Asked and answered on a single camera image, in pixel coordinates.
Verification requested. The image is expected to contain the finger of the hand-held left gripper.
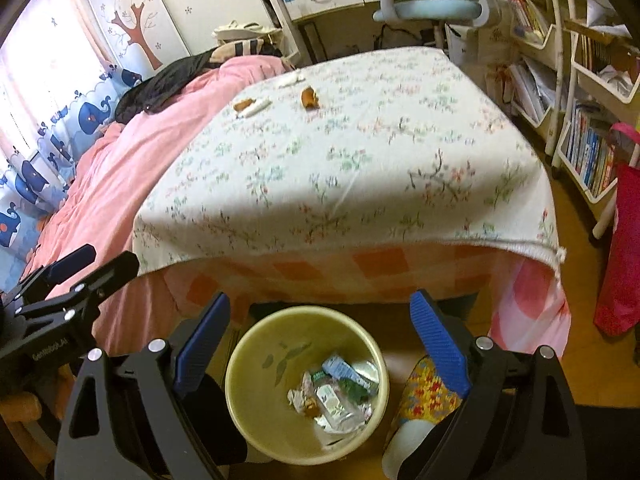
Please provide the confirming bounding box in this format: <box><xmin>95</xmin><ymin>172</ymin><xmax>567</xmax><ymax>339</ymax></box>
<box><xmin>10</xmin><ymin>244</ymin><xmax>97</xmax><ymax>306</ymax></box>
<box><xmin>20</xmin><ymin>251</ymin><xmax>141</xmax><ymax>330</ymax></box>

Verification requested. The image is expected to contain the floral bed sheet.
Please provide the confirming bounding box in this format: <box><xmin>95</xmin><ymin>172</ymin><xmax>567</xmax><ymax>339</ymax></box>
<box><xmin>132</xmin><ymin>46</ymin><xmax>566</xmax><ymax>281</ymax></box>

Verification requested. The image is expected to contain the beige paper bag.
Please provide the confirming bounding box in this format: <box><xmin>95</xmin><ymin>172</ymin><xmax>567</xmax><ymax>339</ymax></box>
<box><xmin>487</xmin><ymin>62</ymin><xmax>516</xmax><ymax>106</ymax></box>

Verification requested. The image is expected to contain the white wrapper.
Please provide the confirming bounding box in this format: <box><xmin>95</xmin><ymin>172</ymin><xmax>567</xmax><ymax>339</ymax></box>
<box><xmin>287</xmin><ymin>372</ymin><xmax>316</xmax><ymax>408</ymax></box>

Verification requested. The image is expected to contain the black jacket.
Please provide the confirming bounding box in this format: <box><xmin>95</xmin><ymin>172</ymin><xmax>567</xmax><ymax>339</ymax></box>
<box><xmin>115</xmin><ymin>52</ymin><xmax>221</xmax><ymax>123</ymax></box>

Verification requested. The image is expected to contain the striped pillow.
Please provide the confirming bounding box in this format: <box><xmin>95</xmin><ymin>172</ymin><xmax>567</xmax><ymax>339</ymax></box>
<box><xmin>210</xmin><ymin>35</ymin><xmax>286</xmax><ymax>63</ymax></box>

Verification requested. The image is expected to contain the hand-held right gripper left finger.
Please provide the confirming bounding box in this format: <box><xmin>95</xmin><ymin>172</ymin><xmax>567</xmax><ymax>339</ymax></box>
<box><xmin>54</xmin><ymin>291</ymin><xmax>232</xmax><ymax>480</ymax></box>

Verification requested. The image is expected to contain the blue and white carton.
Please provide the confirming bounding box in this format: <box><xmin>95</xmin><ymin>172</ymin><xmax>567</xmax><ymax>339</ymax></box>
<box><xmin>322</xmin><ymin>355</ymin><xmax>361</xmax><ymax>383</ymax></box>

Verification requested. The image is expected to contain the beige tote bag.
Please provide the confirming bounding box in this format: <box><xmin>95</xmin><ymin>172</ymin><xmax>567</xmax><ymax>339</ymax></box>
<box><xmin>212</xmin><ymin>20</ymin><xmax>281</xmax><ymax>43</ymax></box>

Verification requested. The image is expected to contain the pink bag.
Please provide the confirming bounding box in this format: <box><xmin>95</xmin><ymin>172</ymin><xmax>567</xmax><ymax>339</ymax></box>
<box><xmin>594</xmin><ymin>122</ymin><xmax>640</xmax><ymax>337</ymax></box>

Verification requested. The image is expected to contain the colourful patterned slipper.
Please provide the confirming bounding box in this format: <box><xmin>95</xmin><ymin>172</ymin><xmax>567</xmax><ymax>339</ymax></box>
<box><xmin>382</xmin><ymin>355</ymin><xmax>463</xmax><ymax>480</ymax></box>

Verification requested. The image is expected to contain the whale print curtain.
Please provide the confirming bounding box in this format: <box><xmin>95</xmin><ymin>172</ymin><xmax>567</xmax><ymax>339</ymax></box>
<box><xmin>0</xmin><ymin>60</ymin><xmax>146</xmax><ymax>281</ymax></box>

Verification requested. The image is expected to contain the green wrapper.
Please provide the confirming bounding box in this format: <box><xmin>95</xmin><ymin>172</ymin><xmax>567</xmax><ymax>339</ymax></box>
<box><xmin>340</xmin><ymin>377</ymin><xmax>376</xmax><ymax>403</ymax></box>

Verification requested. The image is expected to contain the cream trash bin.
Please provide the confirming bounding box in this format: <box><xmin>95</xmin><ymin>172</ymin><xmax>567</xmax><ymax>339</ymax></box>
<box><xmin>225</xmin><ymin>306</ymin><xmax>390</xmax><ymax>461</ymax></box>

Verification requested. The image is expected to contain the pink and orange checked sheet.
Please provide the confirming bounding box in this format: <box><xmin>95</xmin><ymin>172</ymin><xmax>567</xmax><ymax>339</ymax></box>
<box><xmin>165</xmin><ymin>245</ymin><xmax>571</xmax><ymax>356</ymax></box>

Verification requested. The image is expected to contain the pink duvet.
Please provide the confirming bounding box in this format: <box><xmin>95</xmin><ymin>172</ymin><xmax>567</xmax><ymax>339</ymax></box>
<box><xmin>35</xmin><ymin>55</ymin><xmax>286</xmax><ymax>356</ymax></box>

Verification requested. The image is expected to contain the clear plastic bottle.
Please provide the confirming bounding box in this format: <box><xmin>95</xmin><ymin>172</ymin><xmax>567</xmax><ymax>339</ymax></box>
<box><xmin>312</xmin><ymin>382</ymin><xmax>373</xmax><ymax>433</ymax></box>

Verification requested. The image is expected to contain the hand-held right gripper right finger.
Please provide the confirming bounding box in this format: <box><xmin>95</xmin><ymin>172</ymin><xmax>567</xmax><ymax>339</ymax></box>
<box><xmin>409</xmin><ymin>289</ymin><xmax>587</xmax><ymax>480</ymax></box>

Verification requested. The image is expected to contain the white book trolley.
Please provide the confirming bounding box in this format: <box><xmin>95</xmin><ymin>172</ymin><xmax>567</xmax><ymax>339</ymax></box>
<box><xmin>500</xmin><ymin>0</ymin><xmax>568</xmax><ymax>156</ymax></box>
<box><xmin>550</xmin><ymin>0</ymin><xmax>640</xmax><ymax>241</ymax></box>

